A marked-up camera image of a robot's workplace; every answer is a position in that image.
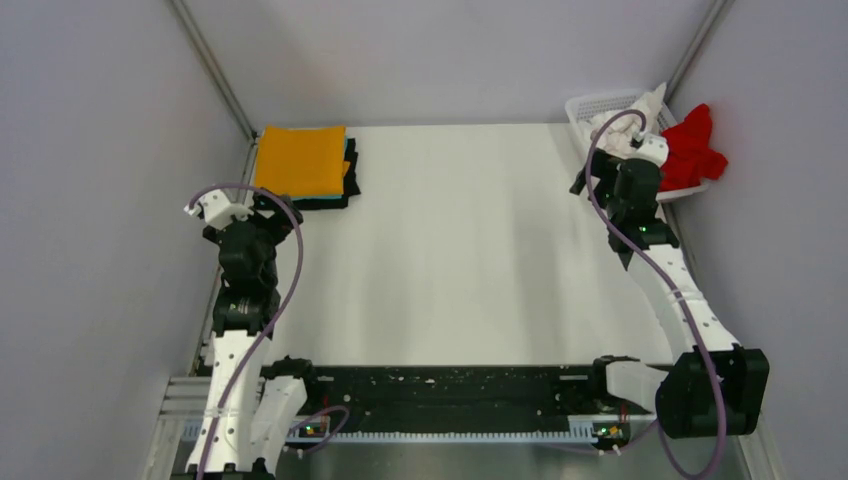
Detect red t shirt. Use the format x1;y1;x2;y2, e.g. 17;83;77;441
660;103;729;192

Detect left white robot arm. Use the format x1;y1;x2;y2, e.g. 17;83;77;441
178;188;321;479

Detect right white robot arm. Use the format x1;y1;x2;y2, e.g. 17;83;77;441
570;150;770;439

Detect white crumpled t shirt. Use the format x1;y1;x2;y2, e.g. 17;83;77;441
579;83;667;158

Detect orange folded t shirt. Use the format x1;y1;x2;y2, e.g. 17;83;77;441
253;125;346;198

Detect white plastic basket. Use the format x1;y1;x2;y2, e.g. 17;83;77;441
564;89;711;204

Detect black folded t shirt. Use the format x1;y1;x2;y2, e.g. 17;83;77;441
296;137;361;211

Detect aluminium frame rail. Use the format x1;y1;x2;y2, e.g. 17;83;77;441
160;377;211;416

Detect white cable duct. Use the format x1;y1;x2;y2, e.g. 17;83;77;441
181;420;599;446

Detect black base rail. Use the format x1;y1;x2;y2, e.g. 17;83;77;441
248;359;654;434

